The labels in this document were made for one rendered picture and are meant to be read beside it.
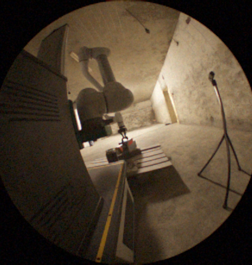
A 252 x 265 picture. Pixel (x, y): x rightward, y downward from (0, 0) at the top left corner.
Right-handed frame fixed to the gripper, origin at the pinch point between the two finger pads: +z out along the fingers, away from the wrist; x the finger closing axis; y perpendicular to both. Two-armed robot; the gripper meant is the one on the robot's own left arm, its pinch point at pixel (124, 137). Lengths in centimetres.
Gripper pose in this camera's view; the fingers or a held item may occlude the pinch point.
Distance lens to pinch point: 136.8
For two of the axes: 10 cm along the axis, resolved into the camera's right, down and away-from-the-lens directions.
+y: -4.4, 1.8, -8.8
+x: 8.5, -2.2, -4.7
